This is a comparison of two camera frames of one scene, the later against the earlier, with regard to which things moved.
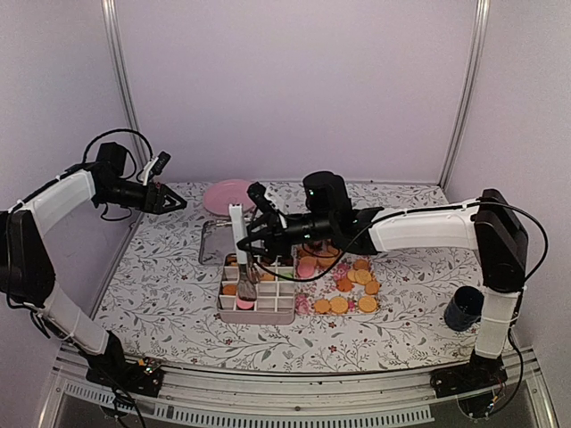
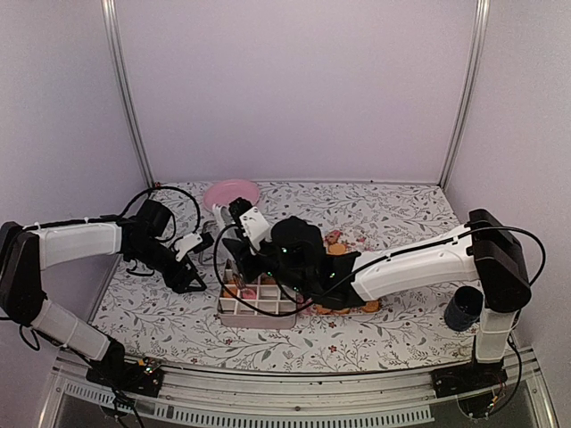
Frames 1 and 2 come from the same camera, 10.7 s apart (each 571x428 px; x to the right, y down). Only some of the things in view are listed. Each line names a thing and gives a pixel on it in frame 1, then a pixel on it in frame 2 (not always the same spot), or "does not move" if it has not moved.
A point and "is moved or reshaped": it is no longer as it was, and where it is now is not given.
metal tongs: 245,288 is moved or reshaped
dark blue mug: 464,310 does not move
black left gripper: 158,206 to 179,285
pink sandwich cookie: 244,305 to 247,293
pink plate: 219,196 does not move
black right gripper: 272,236 to 238,251
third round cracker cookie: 368,304 does not move
